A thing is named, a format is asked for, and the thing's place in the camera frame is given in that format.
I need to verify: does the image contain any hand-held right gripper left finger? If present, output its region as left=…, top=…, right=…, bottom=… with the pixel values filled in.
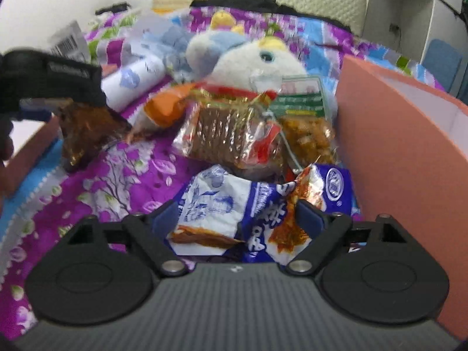
left=66, top=199, right=189, bottom=277

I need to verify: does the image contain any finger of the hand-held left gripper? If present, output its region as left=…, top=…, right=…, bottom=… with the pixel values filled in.
left=15, top=98, right=61, bottom=123

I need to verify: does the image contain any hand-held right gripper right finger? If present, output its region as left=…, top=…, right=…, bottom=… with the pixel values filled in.
left=287, top=199, right=409, bottom=276

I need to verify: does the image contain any blue white snack packet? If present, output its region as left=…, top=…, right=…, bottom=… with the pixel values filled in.
left=166, top=164, right=361, bottom=264

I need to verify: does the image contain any brown snack packet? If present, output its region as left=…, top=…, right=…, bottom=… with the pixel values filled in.
left=58, top=101, right=133, bottom=172

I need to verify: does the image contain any clear red biscuit packet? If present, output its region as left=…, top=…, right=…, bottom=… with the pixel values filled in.
left=172, top=93, right=289, bottom=176

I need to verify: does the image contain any orange snack packet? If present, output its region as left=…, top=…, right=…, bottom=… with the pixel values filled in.
left=128, top=82, right=205, bottom=143

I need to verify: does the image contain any pink box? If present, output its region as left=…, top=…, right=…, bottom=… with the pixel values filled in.
left=334, top=55, right=468, bottom=340

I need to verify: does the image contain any green label snack packet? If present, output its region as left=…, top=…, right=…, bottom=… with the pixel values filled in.
left=271, top=75, right=338, bottom=169

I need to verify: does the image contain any white barcode package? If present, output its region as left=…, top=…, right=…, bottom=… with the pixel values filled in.
left=49, top=20, right=90, bottom=63

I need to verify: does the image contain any pink box lid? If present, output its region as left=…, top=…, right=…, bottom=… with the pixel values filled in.
left=0, top=115, right=61, bottom=205

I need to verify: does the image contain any white tube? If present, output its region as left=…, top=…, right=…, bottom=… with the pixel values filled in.
left=100, top=56, right=167, bottom=112

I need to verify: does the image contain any dark clothing pile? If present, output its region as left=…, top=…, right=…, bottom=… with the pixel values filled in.
left=95, top=3, right=132, bottom=16

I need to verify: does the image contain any light blue plastic bag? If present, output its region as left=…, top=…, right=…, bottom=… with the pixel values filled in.
left=122, top=13, right=194, bottom=81

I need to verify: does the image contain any white blue plush toy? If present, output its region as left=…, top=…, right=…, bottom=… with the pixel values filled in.
left=185, top=11, right=339, bottom=118

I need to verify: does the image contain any blue board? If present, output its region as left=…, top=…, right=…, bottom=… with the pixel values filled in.
left=420, top=38, right=463, bottom=94

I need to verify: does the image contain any black clothing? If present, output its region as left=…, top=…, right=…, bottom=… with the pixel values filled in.
left=190, top=0, right=353, bottom=33

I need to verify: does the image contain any tall wardrobe cabinet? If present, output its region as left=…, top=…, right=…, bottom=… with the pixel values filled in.
left=362, top=0, right=468, bottom=66

